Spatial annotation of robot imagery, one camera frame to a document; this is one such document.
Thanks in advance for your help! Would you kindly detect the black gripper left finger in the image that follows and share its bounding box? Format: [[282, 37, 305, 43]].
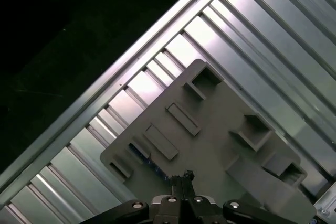
[[86, 175, 183, 224]]

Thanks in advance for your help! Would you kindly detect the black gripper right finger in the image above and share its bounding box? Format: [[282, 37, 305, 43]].
[[182, 169, 287, 224]]

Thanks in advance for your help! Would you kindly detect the RAM stick with black chips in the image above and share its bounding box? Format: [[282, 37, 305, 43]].
[[128, 142, 171, 183]]

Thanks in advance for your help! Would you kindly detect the grey parts rack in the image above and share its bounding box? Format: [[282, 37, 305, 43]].
[[99, 58, 317, 224]]

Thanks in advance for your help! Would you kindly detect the black PC case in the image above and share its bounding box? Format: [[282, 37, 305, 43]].
[[313, 189, 336, 224]]

